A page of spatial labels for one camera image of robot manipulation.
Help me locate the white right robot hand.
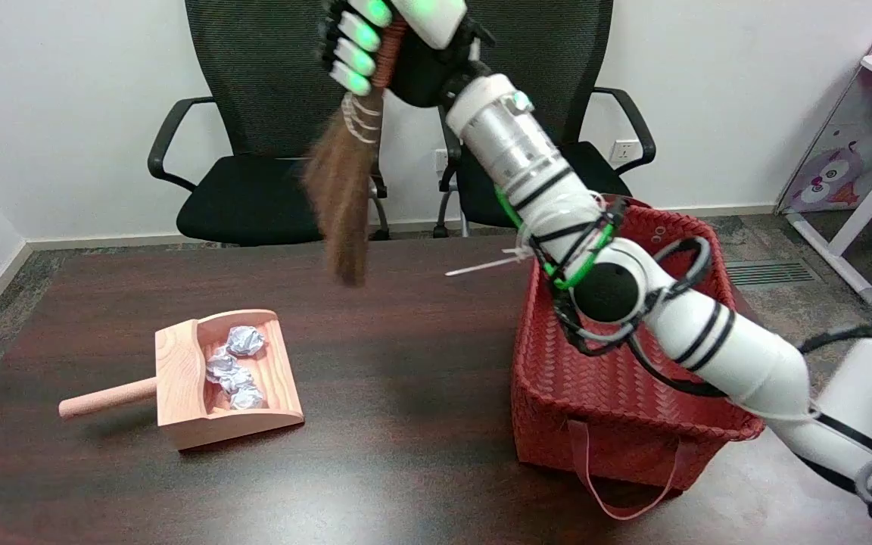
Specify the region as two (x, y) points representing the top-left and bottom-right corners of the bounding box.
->
(317, 0), (497, 108)

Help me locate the brown straw hand broom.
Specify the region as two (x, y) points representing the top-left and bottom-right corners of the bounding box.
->
(301, 15), (411, 289)

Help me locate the red woven basket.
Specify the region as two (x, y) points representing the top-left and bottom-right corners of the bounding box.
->
(512, 195), (767, 522)

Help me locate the black mesh office chair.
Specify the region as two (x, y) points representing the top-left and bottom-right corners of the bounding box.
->
(434, 0), (656, 239)
(148, 0), (391, 247)

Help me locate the white zip tie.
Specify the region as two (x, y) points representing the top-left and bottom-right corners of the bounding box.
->
(445, 244), (537, 278)

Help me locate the wooden dustpan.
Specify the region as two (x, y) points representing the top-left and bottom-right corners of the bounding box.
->
(58, 309), (305, 452)

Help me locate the metal floor vent grille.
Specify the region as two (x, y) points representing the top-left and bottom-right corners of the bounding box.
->
(724, 260), (819, 288)

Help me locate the green robot cable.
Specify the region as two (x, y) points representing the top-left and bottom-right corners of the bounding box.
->
(495, 185), (620, 291)

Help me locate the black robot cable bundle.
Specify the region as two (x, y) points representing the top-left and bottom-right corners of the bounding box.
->
(550, 198), (872, 534)

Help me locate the white desk leg frame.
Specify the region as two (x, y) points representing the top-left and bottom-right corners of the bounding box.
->
(786, 132), (872, 307)

